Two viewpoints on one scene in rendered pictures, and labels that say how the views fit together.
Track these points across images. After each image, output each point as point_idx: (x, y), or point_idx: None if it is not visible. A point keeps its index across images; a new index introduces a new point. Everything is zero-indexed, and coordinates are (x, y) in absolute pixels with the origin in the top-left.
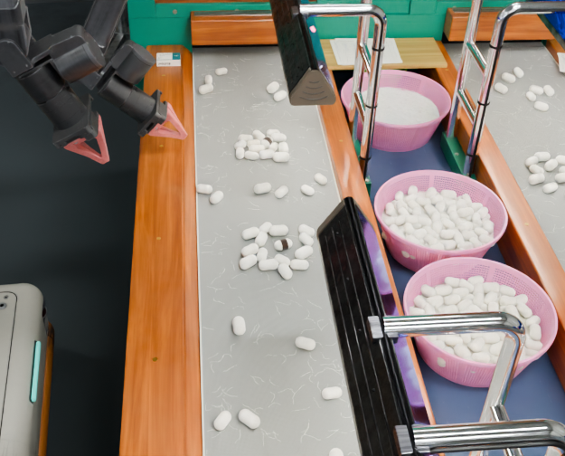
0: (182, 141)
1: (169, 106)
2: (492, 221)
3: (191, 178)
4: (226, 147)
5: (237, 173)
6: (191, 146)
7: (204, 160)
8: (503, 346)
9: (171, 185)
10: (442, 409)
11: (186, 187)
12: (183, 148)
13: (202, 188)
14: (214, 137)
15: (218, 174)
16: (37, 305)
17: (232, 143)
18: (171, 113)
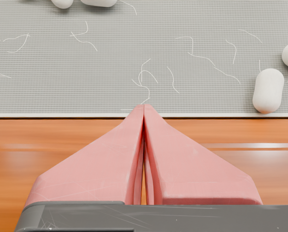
0: (41, 150)
1: (100, 181)
2: None
3: (218, 126)
4: (49, 31)
5: (174, 11)
6: (43, 125)
7: (111, 90)
8: None
9: None
10: None
11: (287, 137)
12: (83, 147)
13: (281, 92)
14: None
15: (177, 57)
16: None
17: (33, 15)
18: (188, 165)
